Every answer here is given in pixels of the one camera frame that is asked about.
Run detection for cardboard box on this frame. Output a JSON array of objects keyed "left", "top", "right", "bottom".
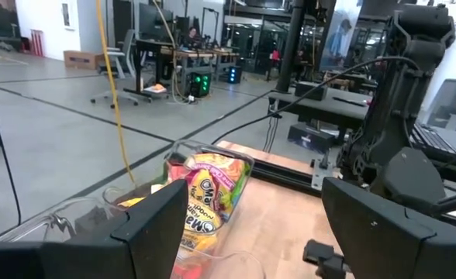
[{"left": 63, "top": 49, "right": 107, "bottom": 71}]

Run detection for wooden top desk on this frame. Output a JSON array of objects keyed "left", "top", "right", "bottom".
[{"left": 133, "top": 37, "right": 241, "bottom": 104}]

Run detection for grey flat monitor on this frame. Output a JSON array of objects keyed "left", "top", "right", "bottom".
[{"left": 423, "top": 78, "right": 456, "bottom": 136}]

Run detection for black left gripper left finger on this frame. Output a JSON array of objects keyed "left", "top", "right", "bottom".
[{"left": 40, "top": 179, "right": 189, "bottom": 279}]

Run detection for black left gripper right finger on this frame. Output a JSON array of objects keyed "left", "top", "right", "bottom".
[{"left": 323, "top": 177, "right": 456, "bottom": 279}]

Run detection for grey office chair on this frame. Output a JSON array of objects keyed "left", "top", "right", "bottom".
[{"left": 89, "top": 29, "right": 140, "bottom": 109}]

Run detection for backlit computer keyboard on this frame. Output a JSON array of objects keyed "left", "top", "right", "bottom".
[{"left": 411, "top": 122, "right": 456, "bottom": 168}]

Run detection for black box under desk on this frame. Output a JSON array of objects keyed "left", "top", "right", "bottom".
[{"left": 287, "top": 122, "right": 337, "bottom": 154}]

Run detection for black side desk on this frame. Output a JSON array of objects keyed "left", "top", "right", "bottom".
[{"left": 267, "top": 80, "right": 373, "bottom": 145}]

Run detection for computer tower green lights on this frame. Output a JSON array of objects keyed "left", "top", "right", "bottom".
[{"left": 188, "top": 71, "right": 212, "bottom": 98}]

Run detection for yellow floor cable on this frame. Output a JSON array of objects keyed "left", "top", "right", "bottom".
[{"left": 95, "top": 0, "right": 138, "bottom": 187}]

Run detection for clear plastic bin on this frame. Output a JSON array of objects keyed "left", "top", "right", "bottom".
[
  {"left": 102, "top": 139, "right": 257, "bottom": 279},
  {"left": 0, "top": 195, "right": 132, "bottom": 244}
]

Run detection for green pink ramen packet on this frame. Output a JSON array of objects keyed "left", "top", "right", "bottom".
[{"left": 165, "top": 152, "right": 253, "bottom": 224}]

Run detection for black pillar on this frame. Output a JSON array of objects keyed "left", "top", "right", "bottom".
[{"left": 275, "top": 0, "right": 307, "bottom": 93}]

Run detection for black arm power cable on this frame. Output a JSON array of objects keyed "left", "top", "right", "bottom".
[{"left": 211, "top": 56, "right": 421, "bottom": 145}]

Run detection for person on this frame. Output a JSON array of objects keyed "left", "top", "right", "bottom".
[
  {"left": 326, "top": 17, "right": 354, "bottom": 61},
  {"left": 180, "top": 26, "right": 205, "bottom": 51}
]

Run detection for red white striped stand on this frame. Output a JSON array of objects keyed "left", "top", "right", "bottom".
[{"left": 29, "top": 28, "right": 46, "bottom": 58}]

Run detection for small computer tower blue lights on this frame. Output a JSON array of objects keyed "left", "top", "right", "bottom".
[{"left": 226, "top": 64, "right": 244, "bottom": 85}]

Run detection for orange ramen packet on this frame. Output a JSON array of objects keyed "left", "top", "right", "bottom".
[{"left": 171, "top": 261, "right": 204, "bottom": 279}]

